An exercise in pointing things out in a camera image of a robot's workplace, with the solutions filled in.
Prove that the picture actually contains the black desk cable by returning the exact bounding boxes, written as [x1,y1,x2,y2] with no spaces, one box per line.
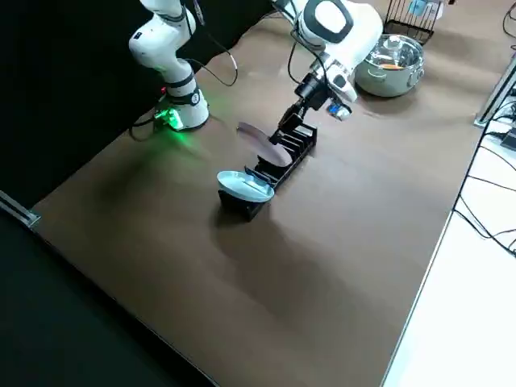
[451,119,516,259]

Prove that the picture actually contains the black wire cup holder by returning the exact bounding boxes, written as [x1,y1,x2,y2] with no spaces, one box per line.
[381,0,440,46]

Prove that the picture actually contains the light blue plate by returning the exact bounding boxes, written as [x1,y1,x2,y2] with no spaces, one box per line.
[216,169,277,204]

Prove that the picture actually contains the white desk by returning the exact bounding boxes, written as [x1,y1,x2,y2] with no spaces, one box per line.
[381,132,516,387]

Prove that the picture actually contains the aluminium frame post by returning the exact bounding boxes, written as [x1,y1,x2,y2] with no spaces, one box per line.
[474,54,516,127]

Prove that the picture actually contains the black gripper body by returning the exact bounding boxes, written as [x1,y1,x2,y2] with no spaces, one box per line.
[293,74,329,111]

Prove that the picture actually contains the black plate drying rack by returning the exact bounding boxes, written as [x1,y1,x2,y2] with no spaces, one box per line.
[217,123,319,224]

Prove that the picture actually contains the mauve pink plate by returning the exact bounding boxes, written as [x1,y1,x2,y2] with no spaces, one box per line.
[236,121,293,169]

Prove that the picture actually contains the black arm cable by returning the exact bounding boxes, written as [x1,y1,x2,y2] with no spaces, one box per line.
[183,0,240,88]
[287,36,324,85]

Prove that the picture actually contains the aluminium table edge rail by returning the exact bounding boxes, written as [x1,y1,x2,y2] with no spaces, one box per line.
[0,190,42,230]

